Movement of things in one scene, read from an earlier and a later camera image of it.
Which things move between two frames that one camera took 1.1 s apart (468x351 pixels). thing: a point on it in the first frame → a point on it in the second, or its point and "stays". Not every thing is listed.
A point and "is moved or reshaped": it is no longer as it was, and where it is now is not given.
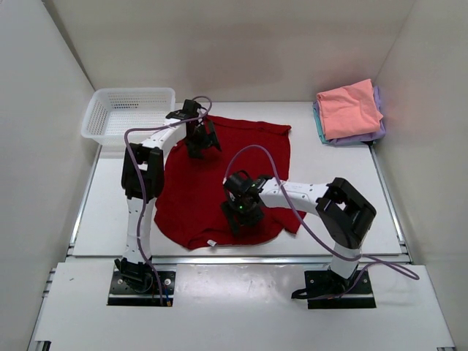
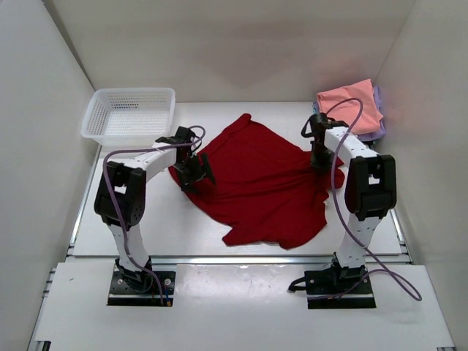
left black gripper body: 200,133 → 190,168
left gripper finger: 213,140 → 207,167
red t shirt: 189,194 is moved or reshaped
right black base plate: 325,287 stays
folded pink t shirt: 350,110 stays
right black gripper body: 240,208 → 321,158
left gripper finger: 194,148 → 187,186
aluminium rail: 235,259 stays
